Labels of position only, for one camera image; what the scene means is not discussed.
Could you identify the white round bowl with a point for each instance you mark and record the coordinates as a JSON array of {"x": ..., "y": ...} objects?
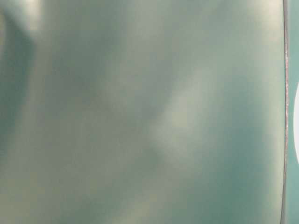
[{"x": 296, "y": 123}]

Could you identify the green table mat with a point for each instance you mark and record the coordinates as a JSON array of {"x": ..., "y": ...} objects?
[{"x": 148, "y": 111}]

